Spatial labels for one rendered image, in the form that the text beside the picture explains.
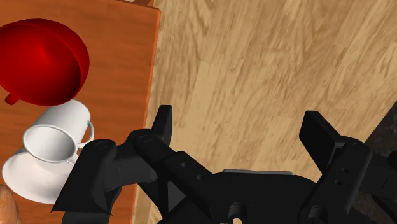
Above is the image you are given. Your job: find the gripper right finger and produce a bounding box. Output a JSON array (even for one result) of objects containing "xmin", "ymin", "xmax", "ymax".
[{"xmin": 297, "ymin": 110, "xmax": 397, "ymax": 224}]

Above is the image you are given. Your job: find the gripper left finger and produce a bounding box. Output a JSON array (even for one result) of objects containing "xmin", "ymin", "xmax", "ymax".
[{"xmin": 51, "ymin": 104, "xmax": 218, "ymax": 224}]

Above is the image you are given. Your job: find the white cup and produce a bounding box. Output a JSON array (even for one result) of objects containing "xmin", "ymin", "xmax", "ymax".
[{"xmin": 22, "ymin": 99, "xmax": 95, "ymax": 164}]

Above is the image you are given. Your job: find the white saucer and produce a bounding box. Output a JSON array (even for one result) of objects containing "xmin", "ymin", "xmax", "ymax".
[{"xmin": 1, "ymin": 147, "xmax": 81, "ymax": 204}]

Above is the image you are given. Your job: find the orange brown round object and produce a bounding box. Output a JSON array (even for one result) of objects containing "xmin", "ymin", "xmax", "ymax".
[{"xmin": 0, "ymin": 184, "xmax": 22, "ymax": 224}]

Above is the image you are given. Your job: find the orange wooden table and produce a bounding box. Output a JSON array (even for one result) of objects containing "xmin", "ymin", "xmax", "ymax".
[{"xmin": 0, "ymin": 0, "xmax": 162, "ymax": 224}]

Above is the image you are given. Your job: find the red bowl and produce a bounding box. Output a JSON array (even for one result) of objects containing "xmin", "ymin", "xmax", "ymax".
[{"xmin": 0, "ymin": 18, "xmax": 91, "ymax": 107}]

